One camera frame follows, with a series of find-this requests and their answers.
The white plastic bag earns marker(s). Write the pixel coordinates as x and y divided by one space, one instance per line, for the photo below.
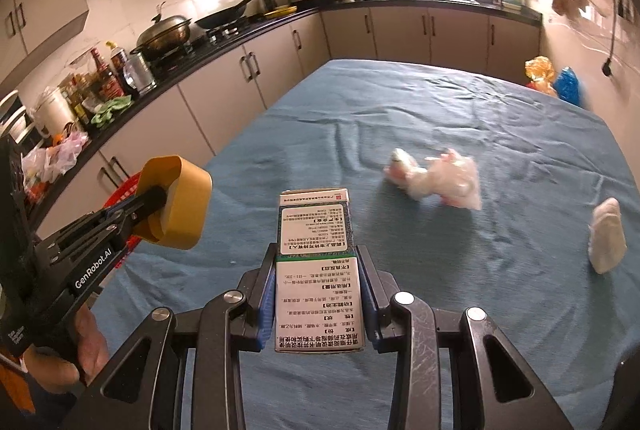
57 155

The black kitchen countertop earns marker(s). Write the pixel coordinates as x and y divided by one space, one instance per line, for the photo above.
200 60

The steel kettle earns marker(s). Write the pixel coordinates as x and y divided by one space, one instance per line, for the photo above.
139 75

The white plastic jug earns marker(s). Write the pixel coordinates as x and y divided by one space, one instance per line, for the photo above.
52 113

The group of condiment bottles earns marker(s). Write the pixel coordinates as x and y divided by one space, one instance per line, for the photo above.
95 85

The yellow dish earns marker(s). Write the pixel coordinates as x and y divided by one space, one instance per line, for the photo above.
280 12

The green white medicine box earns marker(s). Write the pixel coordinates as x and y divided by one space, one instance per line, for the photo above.
320 260

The black wok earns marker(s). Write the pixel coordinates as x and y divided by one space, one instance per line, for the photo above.
220 16

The yellow plastic bag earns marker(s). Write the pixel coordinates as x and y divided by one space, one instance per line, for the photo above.
540 70

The steel pot with lid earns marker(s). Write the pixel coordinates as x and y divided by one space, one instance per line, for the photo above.
165 33

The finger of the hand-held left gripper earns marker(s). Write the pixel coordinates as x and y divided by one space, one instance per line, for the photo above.
129 246
140 205

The grey kitchen base cabinets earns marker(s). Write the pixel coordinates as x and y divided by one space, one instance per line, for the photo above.
400 35

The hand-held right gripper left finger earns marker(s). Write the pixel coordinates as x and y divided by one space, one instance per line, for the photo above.
267 305

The grey wall cabinet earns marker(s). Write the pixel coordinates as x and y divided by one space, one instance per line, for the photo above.
40 10

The gas stove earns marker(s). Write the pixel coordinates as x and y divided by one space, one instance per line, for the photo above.
210 38

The yellow round container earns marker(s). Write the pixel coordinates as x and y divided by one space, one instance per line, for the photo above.
187 205

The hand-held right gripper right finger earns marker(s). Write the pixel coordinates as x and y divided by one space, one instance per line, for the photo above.
370 305

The person's left hand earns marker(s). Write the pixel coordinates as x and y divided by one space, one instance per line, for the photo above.
92 345

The red plastic basket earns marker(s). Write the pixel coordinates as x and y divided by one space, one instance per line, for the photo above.
122 192

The blue plastic bag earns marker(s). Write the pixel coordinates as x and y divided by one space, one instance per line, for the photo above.
567 85

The pink white plastic wrapper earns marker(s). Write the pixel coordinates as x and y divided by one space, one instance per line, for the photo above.
450 185

